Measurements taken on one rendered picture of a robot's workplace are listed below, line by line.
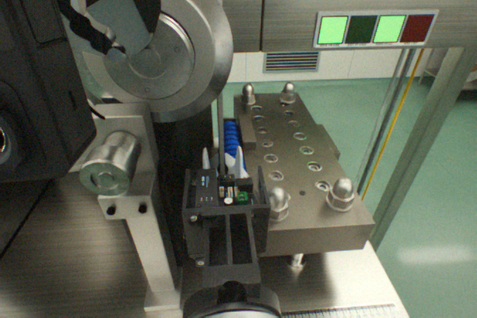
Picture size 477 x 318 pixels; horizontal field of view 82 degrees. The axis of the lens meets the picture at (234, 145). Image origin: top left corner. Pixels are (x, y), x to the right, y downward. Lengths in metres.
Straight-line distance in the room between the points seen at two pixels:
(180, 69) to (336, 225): 0.28
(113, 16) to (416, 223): 1.93
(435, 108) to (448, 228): 1.08
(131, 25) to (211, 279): 0.16
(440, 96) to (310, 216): 0.79
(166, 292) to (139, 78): 0.32
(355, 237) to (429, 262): 1.42
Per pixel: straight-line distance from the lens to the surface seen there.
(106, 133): 0.28
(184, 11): 0.25
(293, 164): 0.48
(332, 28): 0.64
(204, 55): 0.26
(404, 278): 1.72
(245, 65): 3.13
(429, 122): 1.15
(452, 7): 0.77
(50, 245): 0.61
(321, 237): 0.41
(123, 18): 0.18
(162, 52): 0.25
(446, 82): 1.10
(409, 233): 1.92
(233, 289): 0.24
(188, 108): 0.29
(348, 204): 0.42
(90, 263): 0.55
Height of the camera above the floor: 1.33
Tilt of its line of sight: 36 degrees down
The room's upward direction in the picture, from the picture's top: straight up
